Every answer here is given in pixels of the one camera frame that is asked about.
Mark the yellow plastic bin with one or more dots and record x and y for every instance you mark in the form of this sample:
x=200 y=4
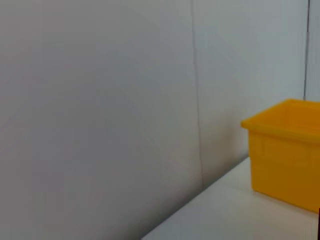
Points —
x=285 y=160

